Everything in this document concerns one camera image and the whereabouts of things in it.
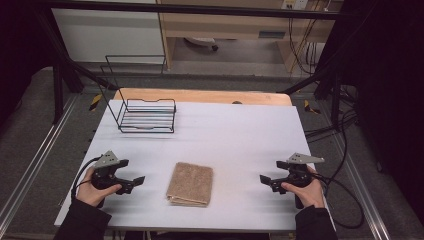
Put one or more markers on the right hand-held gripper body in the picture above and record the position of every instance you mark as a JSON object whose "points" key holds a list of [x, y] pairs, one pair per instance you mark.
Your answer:
{"points": [[300, 175]]}

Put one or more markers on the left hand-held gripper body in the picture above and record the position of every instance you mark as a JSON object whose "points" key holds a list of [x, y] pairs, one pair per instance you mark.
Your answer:
{"points": [[105, 173]]}

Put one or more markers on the brown towel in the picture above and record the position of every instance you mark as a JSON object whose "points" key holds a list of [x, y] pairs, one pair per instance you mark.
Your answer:
{"points": [[190, 184]]}

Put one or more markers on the person's right hand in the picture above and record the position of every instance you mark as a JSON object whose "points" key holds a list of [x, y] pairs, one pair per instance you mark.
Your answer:
{"points": [[310, 195]]}

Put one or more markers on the person's left hand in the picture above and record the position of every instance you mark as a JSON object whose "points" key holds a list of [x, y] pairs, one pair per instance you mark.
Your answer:
{"points": [[88, 193]]}

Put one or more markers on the yellow black tape strip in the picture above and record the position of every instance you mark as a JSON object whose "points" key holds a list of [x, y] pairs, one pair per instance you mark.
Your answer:
{"points": [[311, 108], [95, 102]]}

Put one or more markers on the wooden board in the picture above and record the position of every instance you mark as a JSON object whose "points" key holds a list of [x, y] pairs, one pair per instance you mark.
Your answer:
{"points": [[200, 96]]}

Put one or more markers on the black curtain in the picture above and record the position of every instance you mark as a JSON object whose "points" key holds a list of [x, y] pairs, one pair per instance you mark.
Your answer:
{"points": [[383, 83], [20, 40]]}

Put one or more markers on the white cabinet panel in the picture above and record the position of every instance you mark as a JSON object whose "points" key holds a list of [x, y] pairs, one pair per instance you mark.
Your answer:
{"points": [[106, 36]]}

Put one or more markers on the office chair base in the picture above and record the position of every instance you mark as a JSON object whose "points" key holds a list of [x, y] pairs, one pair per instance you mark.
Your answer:
{"points": [[201, 41]]}

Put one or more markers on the white power strip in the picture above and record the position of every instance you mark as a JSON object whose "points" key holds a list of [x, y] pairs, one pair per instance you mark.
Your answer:
{"points": [[295, 4]]}

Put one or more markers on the aluminium floor rail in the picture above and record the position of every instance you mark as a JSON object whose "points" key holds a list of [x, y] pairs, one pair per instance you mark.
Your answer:
{"points": [[36, 160], [361, 190]]}

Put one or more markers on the black frame post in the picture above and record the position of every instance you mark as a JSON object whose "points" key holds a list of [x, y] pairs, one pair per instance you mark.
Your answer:
{"points": [[336, 100]]}

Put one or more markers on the black diagonal frame strut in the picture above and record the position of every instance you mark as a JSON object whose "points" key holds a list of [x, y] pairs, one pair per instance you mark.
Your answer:
{"points": [[76, 66], [310, 82]]}

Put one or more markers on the black horizontal frame bar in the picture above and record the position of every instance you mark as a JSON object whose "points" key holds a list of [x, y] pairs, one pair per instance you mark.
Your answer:
{"points": [[200, 9]]}

